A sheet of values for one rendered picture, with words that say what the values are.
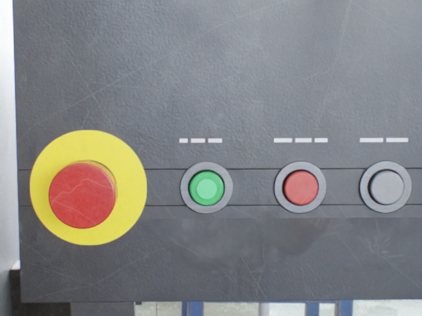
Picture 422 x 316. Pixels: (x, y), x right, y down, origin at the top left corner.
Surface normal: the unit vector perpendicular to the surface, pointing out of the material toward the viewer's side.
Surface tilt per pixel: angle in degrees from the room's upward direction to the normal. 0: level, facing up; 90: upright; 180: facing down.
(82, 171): 90
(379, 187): 90
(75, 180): 90
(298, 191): 90
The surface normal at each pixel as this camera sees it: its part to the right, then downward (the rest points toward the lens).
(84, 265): 0.03, 0.11
